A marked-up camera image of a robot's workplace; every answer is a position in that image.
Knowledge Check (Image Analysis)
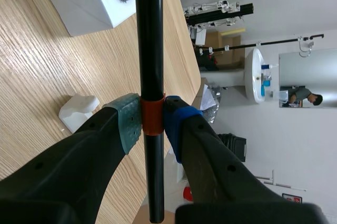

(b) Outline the white box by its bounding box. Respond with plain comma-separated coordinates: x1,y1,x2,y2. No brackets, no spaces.
33,0,138,37

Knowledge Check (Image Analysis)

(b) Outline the white wash basin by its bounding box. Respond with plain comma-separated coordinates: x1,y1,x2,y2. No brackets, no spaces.
243,47,265,104

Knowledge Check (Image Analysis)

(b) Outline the white moulded stand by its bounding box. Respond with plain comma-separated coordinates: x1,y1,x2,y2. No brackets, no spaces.
58,94,100,134

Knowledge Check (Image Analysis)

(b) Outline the black metal rail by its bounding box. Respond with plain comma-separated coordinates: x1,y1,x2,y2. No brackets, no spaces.
185,3,255,26

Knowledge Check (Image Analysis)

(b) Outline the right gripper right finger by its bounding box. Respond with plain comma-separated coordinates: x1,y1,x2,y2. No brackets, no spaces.
162,95,329,224

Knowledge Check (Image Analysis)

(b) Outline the person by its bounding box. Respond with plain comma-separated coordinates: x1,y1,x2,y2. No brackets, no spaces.
288,87,324,108

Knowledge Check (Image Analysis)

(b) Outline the black crate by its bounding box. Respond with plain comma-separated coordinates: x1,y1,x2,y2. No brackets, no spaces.
217,133,248,163

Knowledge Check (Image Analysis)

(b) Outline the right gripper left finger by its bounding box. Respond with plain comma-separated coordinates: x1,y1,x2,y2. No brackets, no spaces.
0,93,143,224

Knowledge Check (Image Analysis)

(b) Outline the long black rod red band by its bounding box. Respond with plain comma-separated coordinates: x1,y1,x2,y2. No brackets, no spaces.
133,0,167,224

